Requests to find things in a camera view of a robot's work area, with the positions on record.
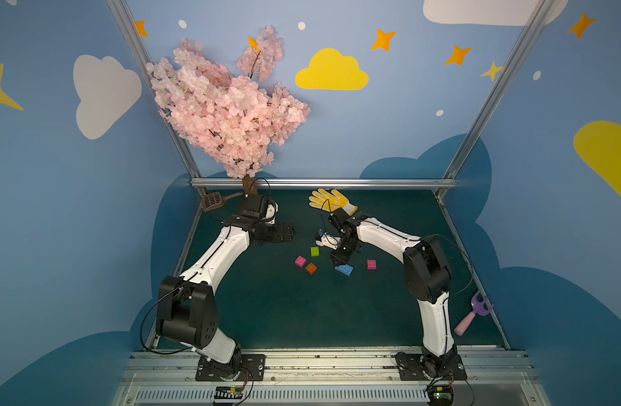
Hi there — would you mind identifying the aluminium frame rear bar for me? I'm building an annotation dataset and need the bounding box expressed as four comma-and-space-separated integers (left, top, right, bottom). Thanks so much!
190, 177, 458, 190

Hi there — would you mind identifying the right circuit board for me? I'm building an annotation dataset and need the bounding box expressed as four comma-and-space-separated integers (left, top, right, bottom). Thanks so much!
425, 386, 454, 406

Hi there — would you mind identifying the light blue long lego brick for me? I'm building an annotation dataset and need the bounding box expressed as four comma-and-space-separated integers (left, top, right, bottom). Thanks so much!
335, 265, 354, 276

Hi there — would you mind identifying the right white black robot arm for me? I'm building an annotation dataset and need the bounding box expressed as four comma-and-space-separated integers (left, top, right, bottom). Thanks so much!
327, 209, 459, 378

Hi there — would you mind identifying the pink purple toy rake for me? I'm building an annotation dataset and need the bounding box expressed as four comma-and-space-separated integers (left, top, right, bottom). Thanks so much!
454, 290, 495, 337

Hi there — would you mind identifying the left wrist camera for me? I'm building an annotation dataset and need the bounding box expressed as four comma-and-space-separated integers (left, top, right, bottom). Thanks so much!
239, 194, 278, 224

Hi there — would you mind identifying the pink cherry blossom tree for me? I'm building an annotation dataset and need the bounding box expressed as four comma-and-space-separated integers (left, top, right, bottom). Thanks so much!
146, 25, 310, 195

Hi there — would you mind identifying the orange small lego brick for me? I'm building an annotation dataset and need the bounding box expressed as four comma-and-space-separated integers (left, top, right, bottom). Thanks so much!
305, 263, 317, 275

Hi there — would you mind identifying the brown toy shovel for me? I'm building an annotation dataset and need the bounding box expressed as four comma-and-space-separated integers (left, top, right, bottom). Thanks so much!
201, 191, 243, 212

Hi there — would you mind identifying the circuit board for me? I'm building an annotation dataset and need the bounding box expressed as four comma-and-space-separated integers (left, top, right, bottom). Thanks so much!
212, 387, 244, 405
425, 386, 454, 406

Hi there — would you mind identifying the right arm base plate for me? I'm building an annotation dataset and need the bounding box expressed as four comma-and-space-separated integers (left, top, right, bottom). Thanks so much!
394, 348, 468, 381

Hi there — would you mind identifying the yellow work glove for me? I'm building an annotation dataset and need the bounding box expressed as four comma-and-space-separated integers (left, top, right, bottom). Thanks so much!
309, 188, 358, 216

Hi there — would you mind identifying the left circuit board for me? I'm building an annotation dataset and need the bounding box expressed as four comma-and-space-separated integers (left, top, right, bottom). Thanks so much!
212, 387, 244, 405

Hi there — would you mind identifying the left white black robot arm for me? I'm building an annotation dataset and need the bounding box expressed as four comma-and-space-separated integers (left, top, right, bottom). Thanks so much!
156, 216, 295, 381

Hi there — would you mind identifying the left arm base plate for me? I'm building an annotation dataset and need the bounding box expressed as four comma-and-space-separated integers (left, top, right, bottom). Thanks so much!
195, 354, 266, 382

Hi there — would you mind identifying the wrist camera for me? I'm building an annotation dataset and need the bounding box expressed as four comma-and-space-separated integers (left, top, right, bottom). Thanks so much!
315, 229, 341, 250
239, 194, 278, 224

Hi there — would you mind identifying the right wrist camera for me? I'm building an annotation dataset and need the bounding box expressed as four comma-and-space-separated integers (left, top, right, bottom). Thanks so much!
315, 229, 341, 250

